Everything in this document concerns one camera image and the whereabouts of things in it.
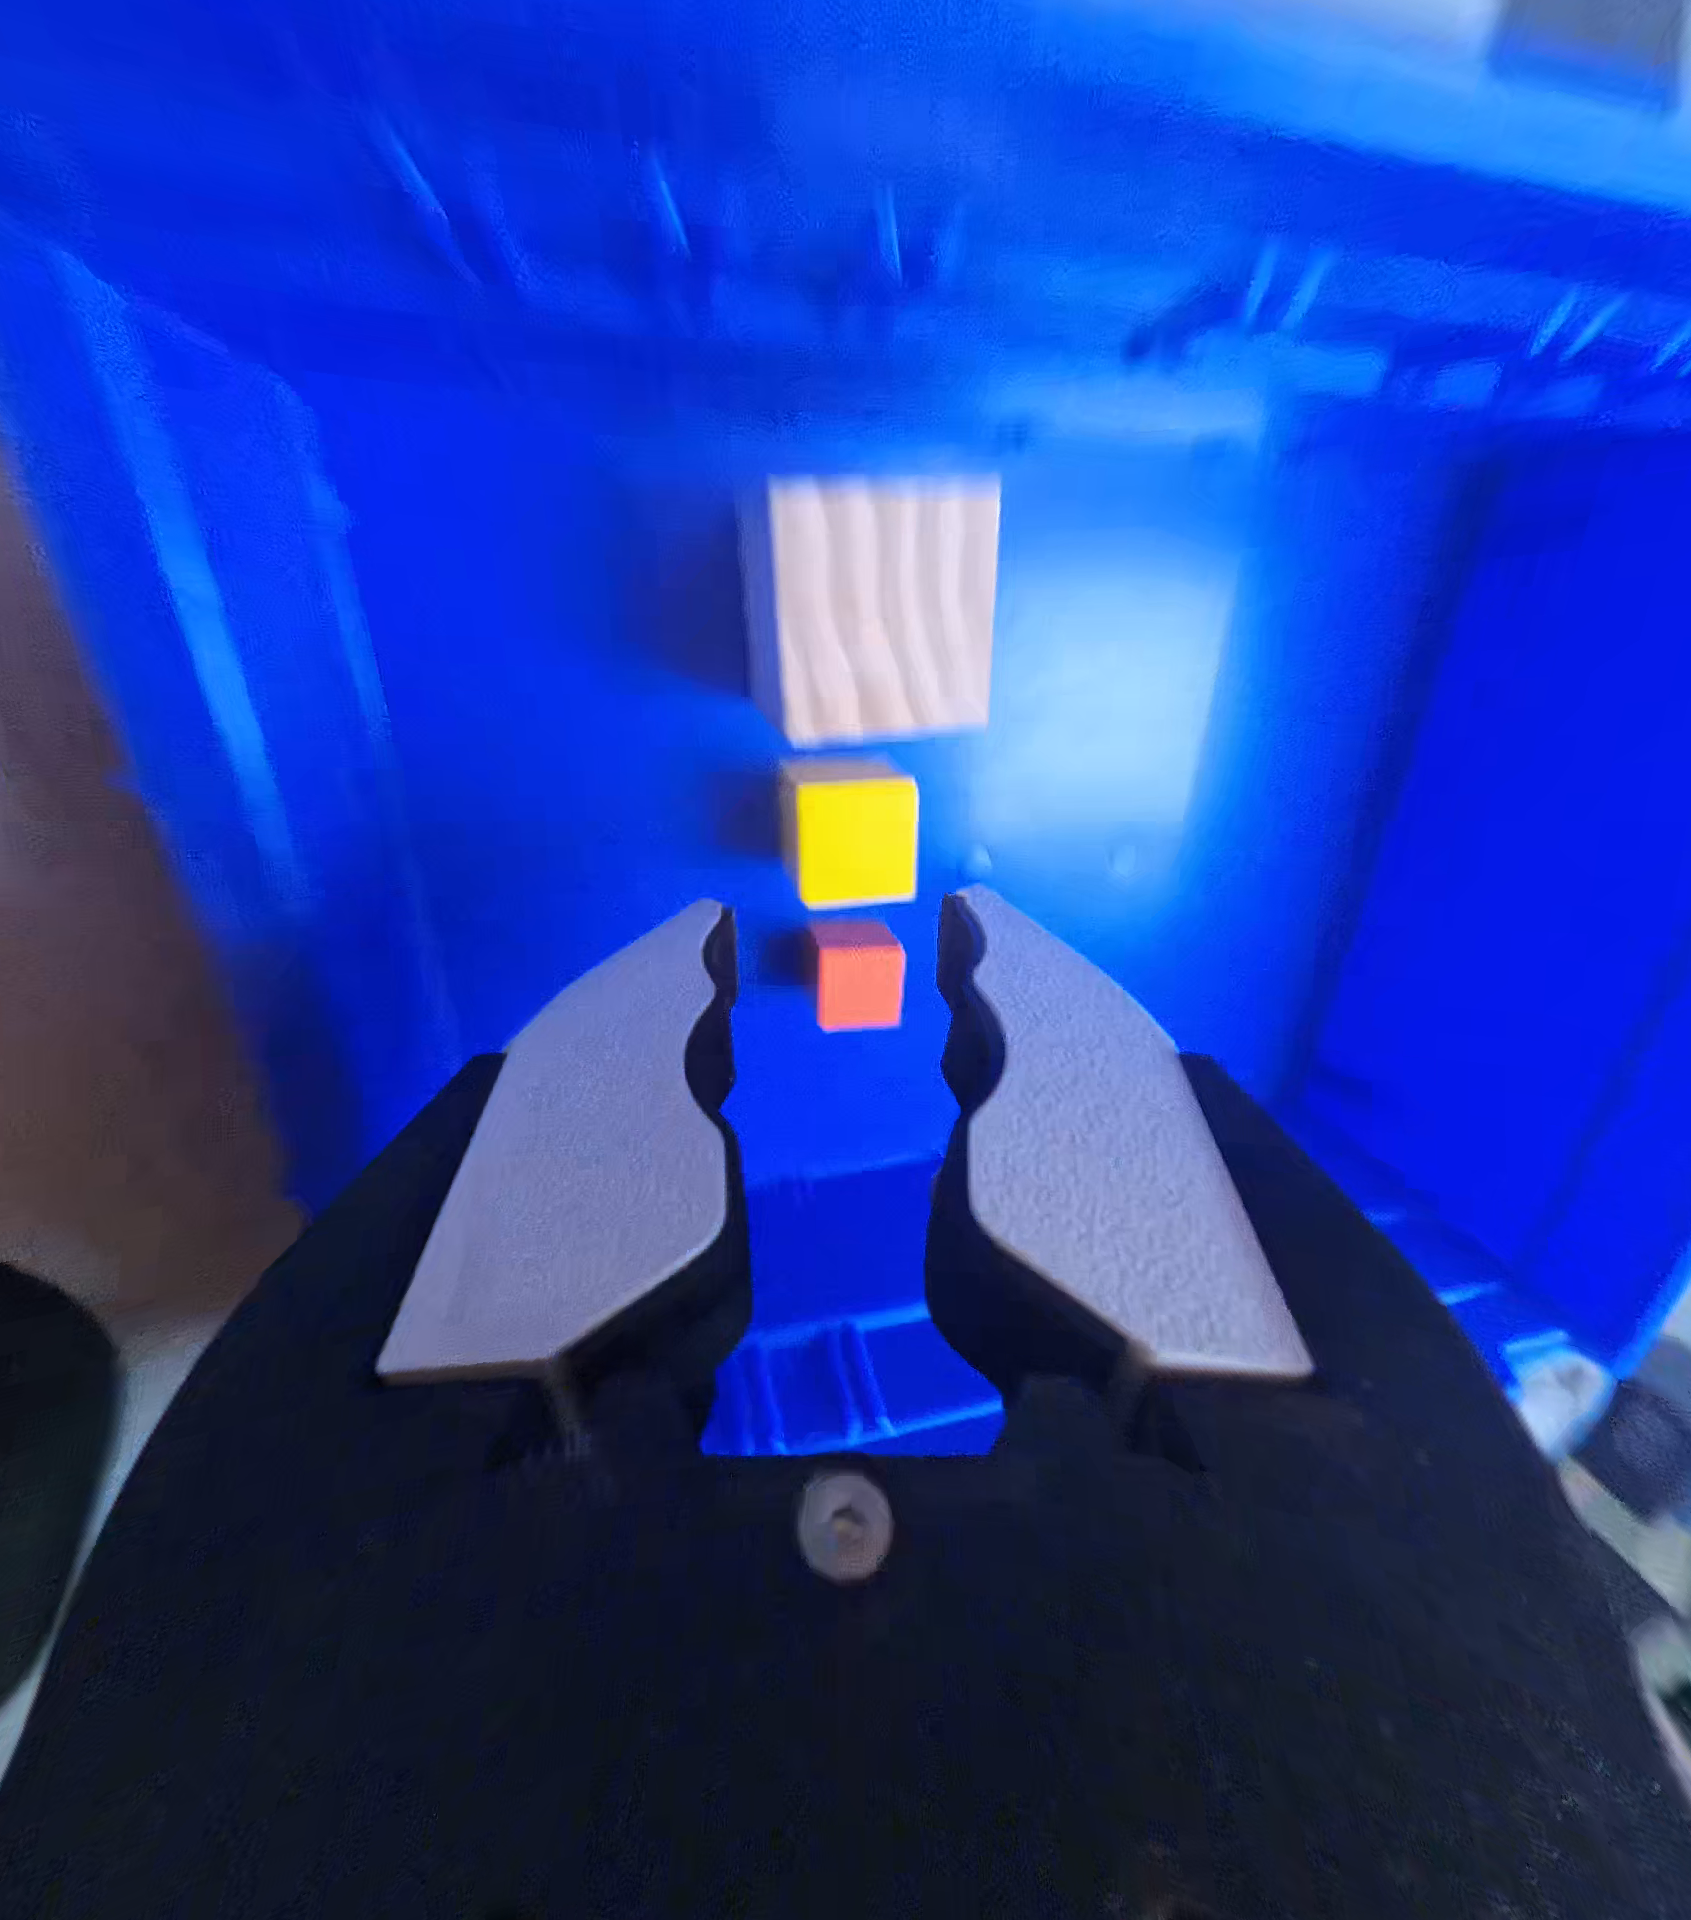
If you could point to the large pale wooden cube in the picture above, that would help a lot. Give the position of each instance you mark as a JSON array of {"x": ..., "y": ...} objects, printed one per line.
[{"x": 875, "y": 608}]

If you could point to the blue plastic bin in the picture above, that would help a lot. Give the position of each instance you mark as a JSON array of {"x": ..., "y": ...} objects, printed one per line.
[{"x": 1535, "y": 751}]

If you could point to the yellow cube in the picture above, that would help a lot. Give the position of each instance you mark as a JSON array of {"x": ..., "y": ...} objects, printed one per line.
[{"x": 857, "y": 837}]

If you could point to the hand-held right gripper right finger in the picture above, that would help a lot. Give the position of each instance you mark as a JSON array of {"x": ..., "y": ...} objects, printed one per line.
[{"x": 1099, "y": 1184}]

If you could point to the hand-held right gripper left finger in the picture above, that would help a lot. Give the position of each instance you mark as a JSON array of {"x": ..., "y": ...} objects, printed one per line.
[{"x": 576, "y": 1184}]

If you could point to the red cube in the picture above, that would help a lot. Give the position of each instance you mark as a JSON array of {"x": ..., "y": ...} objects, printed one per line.
[{"x": 859, "y": 979}]

